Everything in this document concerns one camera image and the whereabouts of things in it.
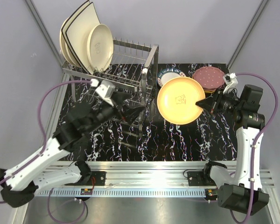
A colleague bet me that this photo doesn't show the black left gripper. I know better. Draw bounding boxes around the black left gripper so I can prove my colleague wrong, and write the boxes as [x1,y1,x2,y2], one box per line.
[85,91,146,134]

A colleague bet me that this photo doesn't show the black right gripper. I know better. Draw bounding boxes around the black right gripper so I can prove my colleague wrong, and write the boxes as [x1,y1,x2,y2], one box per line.
[196,88,244,115]

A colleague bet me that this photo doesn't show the pink dotted plate front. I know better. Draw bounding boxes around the pink dotted plate front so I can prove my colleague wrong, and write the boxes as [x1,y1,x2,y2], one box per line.
[204,88,218,91]

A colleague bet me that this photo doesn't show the pink dotted plate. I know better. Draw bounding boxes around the pink dotted plate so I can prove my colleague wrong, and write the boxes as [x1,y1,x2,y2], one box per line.
[192,66,225,90]
[204,88,218,91]

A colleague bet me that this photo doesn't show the yellow round plate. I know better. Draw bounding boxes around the yellow round plate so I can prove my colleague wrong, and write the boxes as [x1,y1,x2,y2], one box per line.
[157,77,205,125]

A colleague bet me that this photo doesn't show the white plate teal rim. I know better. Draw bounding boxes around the white plate teal rim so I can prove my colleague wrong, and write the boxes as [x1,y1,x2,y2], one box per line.
[157,68,186,87]

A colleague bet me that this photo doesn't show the white round plate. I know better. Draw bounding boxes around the white round plate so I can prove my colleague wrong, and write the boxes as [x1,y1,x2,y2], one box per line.
[86,24,114,72]

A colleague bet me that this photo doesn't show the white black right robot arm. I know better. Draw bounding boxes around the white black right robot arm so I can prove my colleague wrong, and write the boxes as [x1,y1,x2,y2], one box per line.
[196,84,269,216]

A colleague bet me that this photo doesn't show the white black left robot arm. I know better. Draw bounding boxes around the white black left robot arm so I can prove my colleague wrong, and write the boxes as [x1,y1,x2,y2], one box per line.
[0,91,145,208]

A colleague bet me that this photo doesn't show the stainless steel dish rack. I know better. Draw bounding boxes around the stainless steel dish rack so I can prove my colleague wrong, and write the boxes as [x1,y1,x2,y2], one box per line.
[61,38,159,136]

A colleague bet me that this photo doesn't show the cream square plate black rim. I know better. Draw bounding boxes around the cream square plate black rim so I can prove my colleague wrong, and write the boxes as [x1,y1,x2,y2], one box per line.
[61,0,100,74]

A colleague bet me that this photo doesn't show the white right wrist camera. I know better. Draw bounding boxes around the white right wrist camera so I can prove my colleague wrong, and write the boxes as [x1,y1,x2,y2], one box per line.
[223,73,238,94]

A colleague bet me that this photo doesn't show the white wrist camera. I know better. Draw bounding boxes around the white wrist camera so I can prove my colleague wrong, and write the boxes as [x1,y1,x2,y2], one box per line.
[223,73,238,94]
[91,78,115,107]

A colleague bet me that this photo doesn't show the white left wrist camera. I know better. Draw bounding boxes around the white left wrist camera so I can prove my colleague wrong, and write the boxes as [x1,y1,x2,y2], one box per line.
[91,78,115,107]

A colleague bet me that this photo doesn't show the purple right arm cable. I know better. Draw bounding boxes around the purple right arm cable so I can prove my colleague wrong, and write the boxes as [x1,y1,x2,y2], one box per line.
[230,72,279,224]

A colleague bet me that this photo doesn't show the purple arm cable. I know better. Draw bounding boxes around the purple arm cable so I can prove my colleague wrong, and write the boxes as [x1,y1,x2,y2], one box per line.
[230,72,279,224]
[0,79,98,224]

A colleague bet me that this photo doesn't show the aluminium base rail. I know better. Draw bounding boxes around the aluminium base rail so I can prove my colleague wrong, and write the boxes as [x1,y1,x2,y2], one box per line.
[37,161,275,187]

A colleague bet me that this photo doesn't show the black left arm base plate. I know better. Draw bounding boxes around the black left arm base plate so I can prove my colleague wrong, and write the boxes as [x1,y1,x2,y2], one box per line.
[80,171,106,186]

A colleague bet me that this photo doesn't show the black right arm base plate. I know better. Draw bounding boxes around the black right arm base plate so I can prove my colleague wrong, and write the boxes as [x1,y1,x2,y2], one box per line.
[186,170,216,187]

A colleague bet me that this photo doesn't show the slotted cable duct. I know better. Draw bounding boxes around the slotted cable duct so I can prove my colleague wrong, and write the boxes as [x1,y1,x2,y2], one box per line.
[38,187,206,198]

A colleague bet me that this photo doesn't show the aluminium frame post right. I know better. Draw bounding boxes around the aluminium frame post right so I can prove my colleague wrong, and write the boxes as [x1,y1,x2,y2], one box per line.
[227,0,270,70]

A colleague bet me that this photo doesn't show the aluminium frame post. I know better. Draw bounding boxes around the aluminium frame post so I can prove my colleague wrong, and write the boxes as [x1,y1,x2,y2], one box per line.
[24,0,63,66]
[227,0,270,70]

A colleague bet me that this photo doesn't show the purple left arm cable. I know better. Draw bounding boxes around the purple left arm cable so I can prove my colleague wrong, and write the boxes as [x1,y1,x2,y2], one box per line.
[0,79,98,224]

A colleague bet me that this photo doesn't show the aluminium frame post left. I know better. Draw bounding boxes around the aluminium frame post left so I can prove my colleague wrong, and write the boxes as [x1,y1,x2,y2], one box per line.
[24,0,63,66]

